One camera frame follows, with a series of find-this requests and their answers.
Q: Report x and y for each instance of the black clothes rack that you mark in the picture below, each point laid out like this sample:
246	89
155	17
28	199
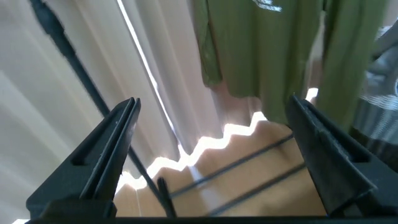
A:
68	53

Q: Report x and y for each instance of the green printed shirt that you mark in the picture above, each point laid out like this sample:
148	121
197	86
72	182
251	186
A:
264	56

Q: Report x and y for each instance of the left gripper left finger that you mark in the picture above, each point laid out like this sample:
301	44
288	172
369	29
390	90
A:
102	161

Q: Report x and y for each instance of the white laundry basket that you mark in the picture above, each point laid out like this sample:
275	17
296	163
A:
379	124

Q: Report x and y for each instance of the beige curtain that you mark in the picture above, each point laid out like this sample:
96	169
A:
31	93

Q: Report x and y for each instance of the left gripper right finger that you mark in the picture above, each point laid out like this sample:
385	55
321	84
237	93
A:
335	161

